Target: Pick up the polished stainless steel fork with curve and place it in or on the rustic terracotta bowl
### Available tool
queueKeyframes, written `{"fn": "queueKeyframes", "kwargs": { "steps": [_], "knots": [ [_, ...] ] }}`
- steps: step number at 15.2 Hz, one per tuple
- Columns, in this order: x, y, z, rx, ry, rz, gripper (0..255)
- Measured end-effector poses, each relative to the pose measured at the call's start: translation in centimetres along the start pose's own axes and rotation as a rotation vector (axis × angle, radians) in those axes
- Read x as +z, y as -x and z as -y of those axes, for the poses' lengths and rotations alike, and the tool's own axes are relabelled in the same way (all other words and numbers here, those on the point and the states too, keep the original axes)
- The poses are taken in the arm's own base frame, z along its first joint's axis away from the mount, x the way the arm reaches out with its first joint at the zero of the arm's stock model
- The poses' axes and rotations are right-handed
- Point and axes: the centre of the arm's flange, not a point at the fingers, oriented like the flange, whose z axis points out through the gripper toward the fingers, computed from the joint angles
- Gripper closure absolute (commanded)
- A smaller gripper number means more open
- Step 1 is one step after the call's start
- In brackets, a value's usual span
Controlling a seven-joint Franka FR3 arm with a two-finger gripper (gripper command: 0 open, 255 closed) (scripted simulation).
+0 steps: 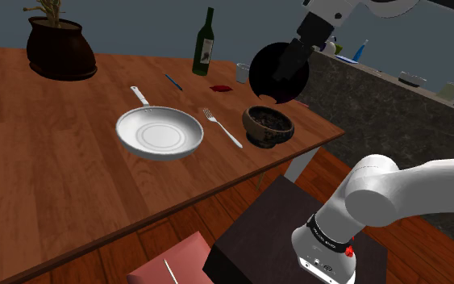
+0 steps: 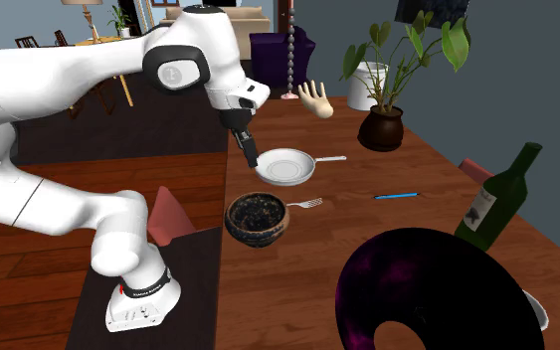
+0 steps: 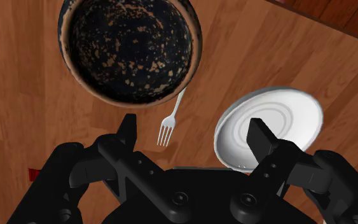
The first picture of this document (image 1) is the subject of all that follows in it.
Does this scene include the black round plate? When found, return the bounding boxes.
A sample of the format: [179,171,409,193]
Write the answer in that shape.
[248,41,311,105]

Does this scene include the white cup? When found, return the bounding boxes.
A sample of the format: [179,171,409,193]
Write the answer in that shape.
[235,62,251,85]

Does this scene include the brown bowl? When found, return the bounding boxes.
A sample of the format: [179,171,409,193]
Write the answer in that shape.
[241,105,296,149]

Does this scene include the green wine bottle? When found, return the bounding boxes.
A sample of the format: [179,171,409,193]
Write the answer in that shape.
[191,6,216,77]

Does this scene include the dark stone counter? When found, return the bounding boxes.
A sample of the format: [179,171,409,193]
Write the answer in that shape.
[294,35,454,253]

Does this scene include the silver fork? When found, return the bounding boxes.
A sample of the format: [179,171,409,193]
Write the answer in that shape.
[202,107,244,149]

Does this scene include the blue pen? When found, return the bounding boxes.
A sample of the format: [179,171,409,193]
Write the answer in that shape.
[165,73,184,92]

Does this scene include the silver frying pan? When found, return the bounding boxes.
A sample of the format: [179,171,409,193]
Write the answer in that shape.
[115,86,205,161]

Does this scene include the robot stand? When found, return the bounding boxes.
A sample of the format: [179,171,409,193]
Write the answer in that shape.
[202,174,389,284]

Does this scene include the plant in dark pot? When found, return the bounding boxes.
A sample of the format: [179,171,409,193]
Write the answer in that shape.
[23,0,98,82]

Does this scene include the wooden table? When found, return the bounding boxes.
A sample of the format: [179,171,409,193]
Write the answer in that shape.
[0,45,346,284]

